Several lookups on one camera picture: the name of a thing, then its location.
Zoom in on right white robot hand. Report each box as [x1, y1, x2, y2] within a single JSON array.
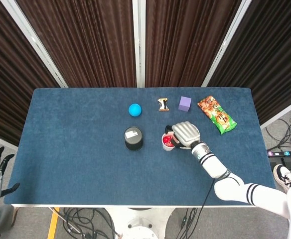
[[164, 121, 201, 150]]

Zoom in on red candies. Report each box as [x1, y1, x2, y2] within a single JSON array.
[[162, 134, 175, 147]]

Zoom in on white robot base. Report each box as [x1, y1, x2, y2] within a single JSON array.
[[108, 208, 176, 239]]

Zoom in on white paper cup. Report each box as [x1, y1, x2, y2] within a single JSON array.
[[161, 133, 178, 151]]

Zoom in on round steel plate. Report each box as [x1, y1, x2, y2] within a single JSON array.
[[175, 125, 201, 150]]

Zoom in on purple cube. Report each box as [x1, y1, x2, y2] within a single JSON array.
[[178, 96, 192, 112]]

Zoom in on green orange snack bag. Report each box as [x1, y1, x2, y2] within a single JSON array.
[[197, 96, 238, 135]]

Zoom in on black mesh pen holder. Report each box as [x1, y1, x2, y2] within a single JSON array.
[[124, 126, 145, 151]]

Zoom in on blue ball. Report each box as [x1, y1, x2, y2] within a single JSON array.
[[128, 103, 143, 117]]

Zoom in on brown curtain partition panel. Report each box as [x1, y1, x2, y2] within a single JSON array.
[[133, 0, 253, 88], [0, 0, 146, 88], [201, 0, 291, 129], [0, 0, 68, 146]]

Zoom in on blue table cloth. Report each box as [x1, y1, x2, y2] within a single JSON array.
[[3, 87, 277, 206]]

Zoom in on white black sneaker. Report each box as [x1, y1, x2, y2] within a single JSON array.
[[273, 164, 291, 194]]

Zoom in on black foot pedals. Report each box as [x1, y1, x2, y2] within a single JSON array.
[[269, 156, 291, 171]]

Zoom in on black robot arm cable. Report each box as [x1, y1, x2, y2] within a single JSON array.
[[177, 179, 216, 239]]

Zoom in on white table frame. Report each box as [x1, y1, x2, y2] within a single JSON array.
[[10, 204, 253, 209]]

